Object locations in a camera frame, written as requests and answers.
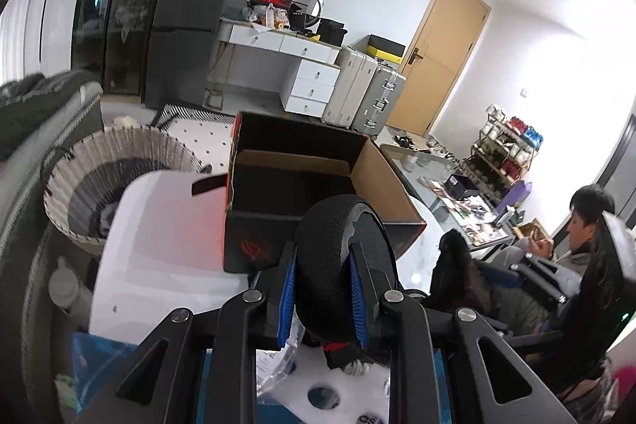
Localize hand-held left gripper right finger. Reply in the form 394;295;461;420
348;242;580;424

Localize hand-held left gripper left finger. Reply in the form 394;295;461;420
74;241;300;424

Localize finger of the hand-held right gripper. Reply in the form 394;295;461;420
517;252;568;303

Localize clear plastic bag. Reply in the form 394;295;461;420
256;322;304;400

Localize black fuzzy pouch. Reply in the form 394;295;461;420
431;229;498;321

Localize white foam piece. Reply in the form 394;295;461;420
278;342;393;424

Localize black cardboard box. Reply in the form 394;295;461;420
222;111;428;276

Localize purple paper bag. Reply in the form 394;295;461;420
497;180;533;221

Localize small black box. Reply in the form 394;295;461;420
444;173;480;200

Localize shoe rack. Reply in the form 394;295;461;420
464;103;545;201

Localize glass table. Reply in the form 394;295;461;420
380;141;515;248

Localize black slippers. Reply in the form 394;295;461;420
392;133;424;150

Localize black white patterned rug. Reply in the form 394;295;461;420
149;103;237;176

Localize silver suitcase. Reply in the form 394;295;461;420
352;62;407;136

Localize grey bottle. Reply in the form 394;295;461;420
48;256;95;330

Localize beige suitcase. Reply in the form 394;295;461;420
322;45;378;127

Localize white desk with drawers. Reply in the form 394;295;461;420
206;17;343;117

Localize white wicker basket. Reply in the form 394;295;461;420
44;126;212;256

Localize wooden door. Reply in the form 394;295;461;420
400;0;493;137

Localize black yellow box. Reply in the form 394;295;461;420
365;34;405;60

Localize black bag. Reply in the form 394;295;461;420
316;18;347;47

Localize grey sofa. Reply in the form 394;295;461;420
0;81;107;424

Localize snack package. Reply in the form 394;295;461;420
266;4;291;30

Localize round mirror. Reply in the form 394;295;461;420
291;0;325;35

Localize dark grey refrigerator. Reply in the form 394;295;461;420
142;0;249;109

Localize dark padded jacket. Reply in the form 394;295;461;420
0;74;100;161

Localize glass display cabinet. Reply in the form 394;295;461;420
70;0;194;97

